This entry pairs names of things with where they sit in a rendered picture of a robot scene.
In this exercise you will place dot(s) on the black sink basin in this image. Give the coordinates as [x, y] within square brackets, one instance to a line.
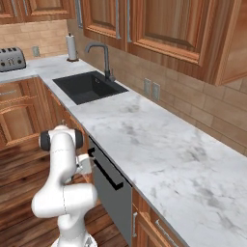
[88, 87]

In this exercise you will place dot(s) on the silver toaster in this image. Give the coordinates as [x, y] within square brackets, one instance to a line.
[11, 59]

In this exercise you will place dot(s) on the white paper towel roll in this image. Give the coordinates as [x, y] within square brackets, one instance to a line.
[71, 47]

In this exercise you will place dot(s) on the wooden wall cupboard run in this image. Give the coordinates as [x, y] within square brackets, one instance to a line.
[41, 9]

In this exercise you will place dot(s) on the wooden base cupboard run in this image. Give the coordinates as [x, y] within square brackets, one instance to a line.
[19, 112]

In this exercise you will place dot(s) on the grey wall outlet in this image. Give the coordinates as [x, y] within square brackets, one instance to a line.
[35, 51]
[147, 87]
[156, 92]

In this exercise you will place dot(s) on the dark grey tap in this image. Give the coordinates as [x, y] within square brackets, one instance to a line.
[106, 61]

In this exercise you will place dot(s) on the wooden drawer front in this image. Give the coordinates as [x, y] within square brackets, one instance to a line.
[160, 222]

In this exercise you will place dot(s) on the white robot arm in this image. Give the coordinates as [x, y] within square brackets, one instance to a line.
[61, 193]

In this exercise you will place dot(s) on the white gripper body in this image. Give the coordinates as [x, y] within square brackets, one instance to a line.
[85, 164]

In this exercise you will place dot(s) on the wooden sink base cupboard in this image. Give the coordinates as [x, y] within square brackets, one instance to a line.
[59, 112]

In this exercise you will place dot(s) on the grey dishwasher door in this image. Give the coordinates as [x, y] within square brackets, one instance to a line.
[114, 202]

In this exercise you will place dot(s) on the wooden wall cupboard door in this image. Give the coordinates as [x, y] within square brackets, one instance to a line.
[173, 29]
[101, 19]

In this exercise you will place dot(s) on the wooden base cupboard door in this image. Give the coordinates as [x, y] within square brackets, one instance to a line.
[143, 234]

